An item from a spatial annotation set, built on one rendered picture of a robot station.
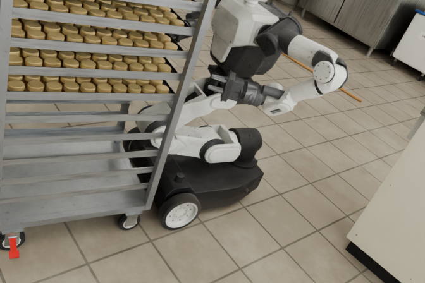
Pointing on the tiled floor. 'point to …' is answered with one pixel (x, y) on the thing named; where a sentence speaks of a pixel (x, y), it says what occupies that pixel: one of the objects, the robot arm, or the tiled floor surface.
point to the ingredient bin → (413, 45)
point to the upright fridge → (367, 0)
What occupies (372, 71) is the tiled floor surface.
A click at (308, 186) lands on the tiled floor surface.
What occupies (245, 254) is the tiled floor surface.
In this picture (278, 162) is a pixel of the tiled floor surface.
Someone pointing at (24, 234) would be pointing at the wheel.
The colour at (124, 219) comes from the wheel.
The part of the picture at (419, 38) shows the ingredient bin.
